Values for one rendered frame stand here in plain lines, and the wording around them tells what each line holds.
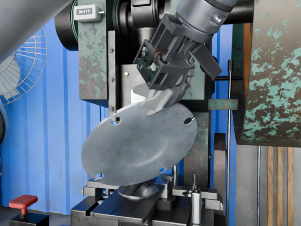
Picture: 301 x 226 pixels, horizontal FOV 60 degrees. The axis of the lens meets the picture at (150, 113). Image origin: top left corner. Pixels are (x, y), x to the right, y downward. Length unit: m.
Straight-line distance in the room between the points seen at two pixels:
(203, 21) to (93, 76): 0.50
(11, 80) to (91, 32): 0.63
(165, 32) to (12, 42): 0.25
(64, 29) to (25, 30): 0.73
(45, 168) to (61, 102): 0.61
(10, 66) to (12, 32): 1.14
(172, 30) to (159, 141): 0.32
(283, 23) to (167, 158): 0.41
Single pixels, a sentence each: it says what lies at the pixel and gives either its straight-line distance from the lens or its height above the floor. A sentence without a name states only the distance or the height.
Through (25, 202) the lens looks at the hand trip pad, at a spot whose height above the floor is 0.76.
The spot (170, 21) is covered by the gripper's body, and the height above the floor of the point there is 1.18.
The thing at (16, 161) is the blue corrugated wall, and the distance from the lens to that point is 2.77.
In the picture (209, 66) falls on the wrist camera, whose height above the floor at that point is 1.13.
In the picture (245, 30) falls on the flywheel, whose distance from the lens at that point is 1.21.
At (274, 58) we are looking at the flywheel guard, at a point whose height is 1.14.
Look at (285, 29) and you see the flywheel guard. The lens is 0.51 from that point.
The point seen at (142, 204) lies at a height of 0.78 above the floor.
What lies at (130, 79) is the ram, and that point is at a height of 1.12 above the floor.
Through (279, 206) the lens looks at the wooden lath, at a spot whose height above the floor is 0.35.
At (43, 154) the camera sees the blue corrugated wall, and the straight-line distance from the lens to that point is 2.53.
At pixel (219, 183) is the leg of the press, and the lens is 1.15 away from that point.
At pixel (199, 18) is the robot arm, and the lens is 0.41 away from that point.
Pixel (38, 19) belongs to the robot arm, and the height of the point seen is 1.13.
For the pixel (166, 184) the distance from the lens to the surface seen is 0.89.
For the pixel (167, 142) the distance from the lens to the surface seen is 0.65.
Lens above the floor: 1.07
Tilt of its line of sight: 4 degrees down
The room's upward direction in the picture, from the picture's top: straight up
